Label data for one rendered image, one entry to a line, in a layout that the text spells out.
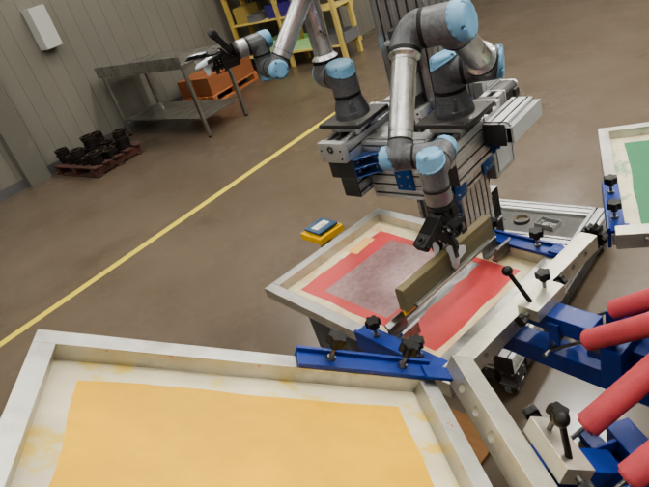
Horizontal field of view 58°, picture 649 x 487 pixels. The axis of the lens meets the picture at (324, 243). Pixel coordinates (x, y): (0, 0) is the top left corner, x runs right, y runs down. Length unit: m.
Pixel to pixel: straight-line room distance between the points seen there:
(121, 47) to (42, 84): 1.33
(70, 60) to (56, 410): 8.31
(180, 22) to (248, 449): 9.43
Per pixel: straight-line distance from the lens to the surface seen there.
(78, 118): 9.20
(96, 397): 1.10
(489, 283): 1.85
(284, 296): 1.99
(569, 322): 1.55
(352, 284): 1.99
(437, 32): 1.80
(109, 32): 9.54
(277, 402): 1.15
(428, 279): 1.67
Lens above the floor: 2.05
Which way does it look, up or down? 29 degrees down
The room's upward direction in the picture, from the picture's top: 19 degrees counter-clockwise
